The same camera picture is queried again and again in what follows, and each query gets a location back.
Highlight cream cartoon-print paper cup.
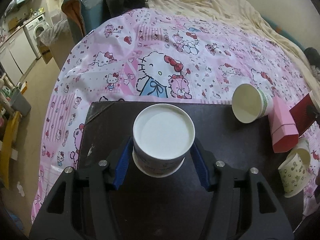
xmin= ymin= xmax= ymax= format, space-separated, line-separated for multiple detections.
xmin=278 ymin=152 xmax=311 ymax=198

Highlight white pink-patterned paper cup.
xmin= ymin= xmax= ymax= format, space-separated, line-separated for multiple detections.
xmin=132 ymin=103 xmax=195 ymax=178

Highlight pink paper cup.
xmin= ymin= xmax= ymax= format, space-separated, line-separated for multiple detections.
xmin=268 ymin=96 xmax=299 ymax=153

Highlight white green-leaf paper cup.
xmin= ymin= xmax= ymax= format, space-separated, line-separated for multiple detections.
xmin=292 ymin=137 xmax=311 ymax=167

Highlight white green-band paper cup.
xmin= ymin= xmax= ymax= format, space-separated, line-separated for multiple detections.
xmin=232 ymin=83 xmax=273 ymax=124

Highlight red ribbed paper cup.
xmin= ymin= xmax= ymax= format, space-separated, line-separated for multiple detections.
xmin=290 ymin=91 xmax=319 ymax=136

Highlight black board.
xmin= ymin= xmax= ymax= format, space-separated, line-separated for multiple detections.
xmin=77 ymin=101 xmax=306 ymax=240

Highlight yellow wooden rack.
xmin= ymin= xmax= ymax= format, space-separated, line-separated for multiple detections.
xmin=1 ymin=111 xmax=21 ymax=189

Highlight grey waste bin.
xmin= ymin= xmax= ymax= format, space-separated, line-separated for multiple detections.
xmin=10 ymin=88 xmax=31 ymax=117

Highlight cardboard box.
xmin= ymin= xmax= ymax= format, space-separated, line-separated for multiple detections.
xmin=36 ymin=37 xmax=53 ymax=64

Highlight pink Hello Kitty bedsheet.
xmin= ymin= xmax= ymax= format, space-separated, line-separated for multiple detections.
xmin=31 ymin=8 xmax=311 ymax=219

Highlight white kitchen cabinets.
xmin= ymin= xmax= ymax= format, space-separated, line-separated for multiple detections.
xmin=1 ymin=28 xmax=36 ymax=85

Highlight black and striped clothes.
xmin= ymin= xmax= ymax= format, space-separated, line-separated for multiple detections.
xmin=304 ymin=47 xmax=320 ymax=81

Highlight white washing machine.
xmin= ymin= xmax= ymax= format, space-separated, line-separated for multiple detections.
xmin=23 ymin=13 xmax=50 ymax=60

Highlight cream crumpled duvet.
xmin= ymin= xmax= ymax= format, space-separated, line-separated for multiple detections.
xmin=146 ymin=0 xmax=307 ymax=61

